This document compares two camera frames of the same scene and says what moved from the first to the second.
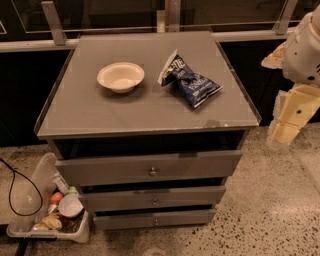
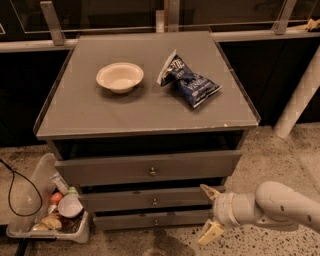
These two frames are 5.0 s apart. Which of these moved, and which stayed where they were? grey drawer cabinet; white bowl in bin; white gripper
Moved: white gripper
Stayed: white bowl in bin; grey drawer cabinet
